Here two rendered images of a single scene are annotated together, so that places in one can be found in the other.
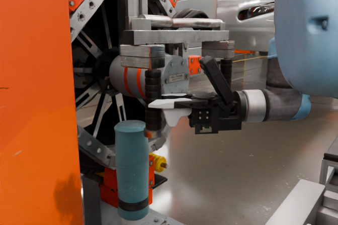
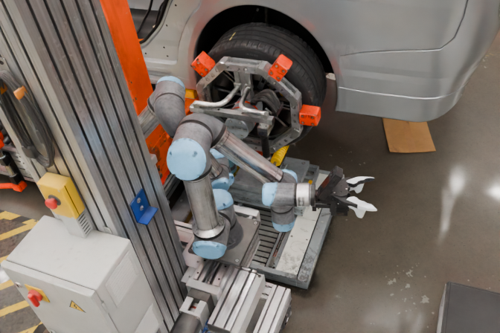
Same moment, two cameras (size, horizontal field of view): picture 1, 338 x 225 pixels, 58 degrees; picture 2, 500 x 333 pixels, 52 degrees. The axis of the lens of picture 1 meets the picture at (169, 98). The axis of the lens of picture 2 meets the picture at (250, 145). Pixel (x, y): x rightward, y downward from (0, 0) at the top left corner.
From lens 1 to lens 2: 2.46 m
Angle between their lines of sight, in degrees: 74
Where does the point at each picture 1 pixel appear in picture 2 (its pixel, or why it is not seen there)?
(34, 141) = not seen: hidden behind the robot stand
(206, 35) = (244, 117)
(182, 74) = (240, 128)
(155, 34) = (202, 110)
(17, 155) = not seen: hidden behind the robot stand
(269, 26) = not seen: outside the picture
